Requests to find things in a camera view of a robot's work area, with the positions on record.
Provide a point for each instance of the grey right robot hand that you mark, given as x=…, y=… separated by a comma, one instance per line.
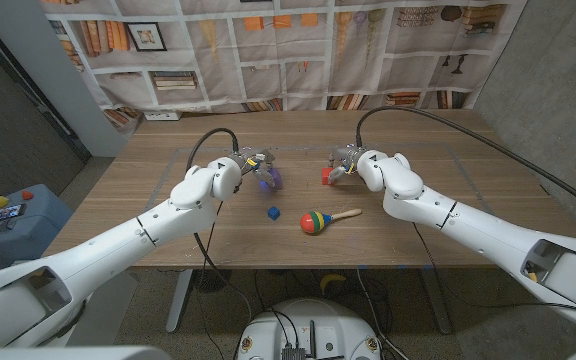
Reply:
x=346, y=157

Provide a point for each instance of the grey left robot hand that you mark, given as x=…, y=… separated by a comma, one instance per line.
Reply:
x=253, y=160

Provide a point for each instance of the red magnetic cube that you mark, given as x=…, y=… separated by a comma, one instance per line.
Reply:
x=325, y=176

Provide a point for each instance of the purple magnetic cube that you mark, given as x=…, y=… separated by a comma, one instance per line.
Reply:
x=278, y=179

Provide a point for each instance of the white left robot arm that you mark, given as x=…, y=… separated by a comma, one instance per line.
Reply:
x=118, y=240

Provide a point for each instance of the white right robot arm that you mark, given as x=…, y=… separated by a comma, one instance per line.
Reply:
x=493, y=240

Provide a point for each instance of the small blue block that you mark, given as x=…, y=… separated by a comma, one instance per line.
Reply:
x=273, y=213

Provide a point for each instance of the colourful striped wooden maraca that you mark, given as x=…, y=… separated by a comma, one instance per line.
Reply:
x=313, y=223

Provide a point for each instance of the yellow banana toy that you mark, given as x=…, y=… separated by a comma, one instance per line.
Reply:
x=332, y=280

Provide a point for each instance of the small red toy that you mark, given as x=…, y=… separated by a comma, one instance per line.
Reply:
x=27, y=195

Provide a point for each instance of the white power strip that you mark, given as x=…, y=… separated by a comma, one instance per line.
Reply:
x=163, y=115

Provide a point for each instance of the printed bookshelf backdrop cloth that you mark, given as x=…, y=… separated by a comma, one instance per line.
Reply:
x=278, y=50

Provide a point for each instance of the black round floor base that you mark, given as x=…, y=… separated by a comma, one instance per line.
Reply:
x=211, y=281

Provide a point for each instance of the white table leg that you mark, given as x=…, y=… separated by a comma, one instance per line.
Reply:
x=438, y=305
x=178, y=305

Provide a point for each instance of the white robot torso base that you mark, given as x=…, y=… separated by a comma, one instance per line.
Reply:
x=308, y=325

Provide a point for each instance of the blue-grey storage box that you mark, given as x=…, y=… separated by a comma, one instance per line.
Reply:
x=33, y=235

